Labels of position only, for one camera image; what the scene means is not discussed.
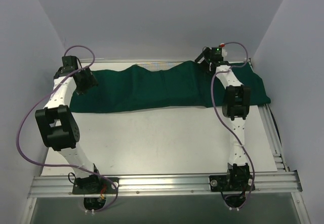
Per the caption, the green surgical cloth kit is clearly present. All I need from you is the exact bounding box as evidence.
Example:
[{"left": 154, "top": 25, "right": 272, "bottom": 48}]
[{"left": 69, "top": 60, "right": 272, "bottom": 114}]

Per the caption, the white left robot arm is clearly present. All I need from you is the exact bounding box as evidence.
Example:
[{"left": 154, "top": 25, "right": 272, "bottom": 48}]
[{"left": 35, "top": 56, "right": 102, "bottom": 193}]

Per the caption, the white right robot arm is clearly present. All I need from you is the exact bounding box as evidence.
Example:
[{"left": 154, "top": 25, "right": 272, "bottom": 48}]
[{"left": 195, "top": 44, "right": 255, "bottom": 193}]

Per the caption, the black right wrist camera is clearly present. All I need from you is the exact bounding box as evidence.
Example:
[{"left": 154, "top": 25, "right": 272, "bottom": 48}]
[{"left": 210, "top": 46, "right": 227, "bottom": 62}]

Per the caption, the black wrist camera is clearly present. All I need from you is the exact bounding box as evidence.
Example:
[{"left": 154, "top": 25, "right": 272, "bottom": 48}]
[
  {"left": 210, "top": 46, "right": 227, "bottom": 62},
  {"left": 62, "top": 56, "right": 79, "bottom": 71}
]

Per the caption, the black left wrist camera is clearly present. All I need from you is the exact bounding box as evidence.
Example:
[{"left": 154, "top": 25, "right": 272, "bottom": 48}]
[{"left": 62, "top": 56, "right": 79, "bottom": 71}]

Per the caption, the back aluminium frame rail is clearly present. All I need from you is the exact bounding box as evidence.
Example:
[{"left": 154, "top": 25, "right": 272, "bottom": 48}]
[{"left": 71, "top": 58, "right": 251, "bottom": 64}]

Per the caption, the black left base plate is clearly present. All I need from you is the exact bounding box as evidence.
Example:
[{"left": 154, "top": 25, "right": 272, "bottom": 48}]
[{"left": 72, "top": 175, "right": 117, "bottom": 195}]

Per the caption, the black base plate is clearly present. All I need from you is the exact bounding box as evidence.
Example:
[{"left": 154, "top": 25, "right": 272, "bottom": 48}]
[
  {"left": 209, "top": 175, "right": 256, "bottom": 192},
  {"left": 72, "top": 175, "right": 117, "bottom": 195}
]

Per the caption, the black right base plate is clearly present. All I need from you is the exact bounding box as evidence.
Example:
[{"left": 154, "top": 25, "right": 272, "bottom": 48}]
[{"left": 209, "top": 175, "right": 256, "bottom": 192}]

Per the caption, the front aluminium frame rail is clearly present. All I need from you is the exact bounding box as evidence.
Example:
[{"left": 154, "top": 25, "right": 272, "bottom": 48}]
[{"left": 28, "top": 171, "right": 302, "bottom": 198}]

